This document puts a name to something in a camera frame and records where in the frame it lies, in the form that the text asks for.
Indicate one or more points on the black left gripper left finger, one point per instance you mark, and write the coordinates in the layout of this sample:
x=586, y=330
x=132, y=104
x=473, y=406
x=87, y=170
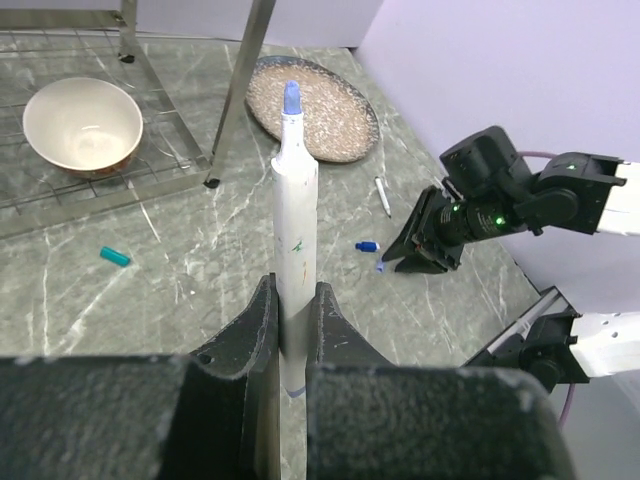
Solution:
x=238, y=410

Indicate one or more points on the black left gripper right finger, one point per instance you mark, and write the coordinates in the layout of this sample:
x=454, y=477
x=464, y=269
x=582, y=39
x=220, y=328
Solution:
x=353, y=402

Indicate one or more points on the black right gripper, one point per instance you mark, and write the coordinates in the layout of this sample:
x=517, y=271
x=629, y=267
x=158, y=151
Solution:
x=442, y=229

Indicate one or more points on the thin white pen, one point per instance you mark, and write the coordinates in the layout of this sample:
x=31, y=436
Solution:
x=382, y=195

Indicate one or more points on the white marker with purple tip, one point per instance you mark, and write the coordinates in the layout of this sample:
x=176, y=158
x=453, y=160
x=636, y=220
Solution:
x=295, y=198

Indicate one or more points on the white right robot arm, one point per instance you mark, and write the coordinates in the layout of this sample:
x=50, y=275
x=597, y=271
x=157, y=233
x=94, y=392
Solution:
x=590, y=206

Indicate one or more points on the blue pen cap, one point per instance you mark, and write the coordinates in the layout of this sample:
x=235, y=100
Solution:
x=367, y=246

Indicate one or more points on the teal pen cap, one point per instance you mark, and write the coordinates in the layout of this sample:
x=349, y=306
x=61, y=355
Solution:
x=114, y=256

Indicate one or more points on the speckled brown plate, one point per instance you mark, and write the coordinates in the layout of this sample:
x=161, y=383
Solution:
x=340, y=125

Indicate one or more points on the white ceramic bowl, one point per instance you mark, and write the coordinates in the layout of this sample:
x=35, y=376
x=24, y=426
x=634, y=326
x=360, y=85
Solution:
x=85, y=126

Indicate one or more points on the steel dish rack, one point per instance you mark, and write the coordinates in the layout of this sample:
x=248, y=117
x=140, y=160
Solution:
x=40, y=46

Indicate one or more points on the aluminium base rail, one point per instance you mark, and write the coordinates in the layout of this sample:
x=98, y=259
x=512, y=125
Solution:
x=551, y=301

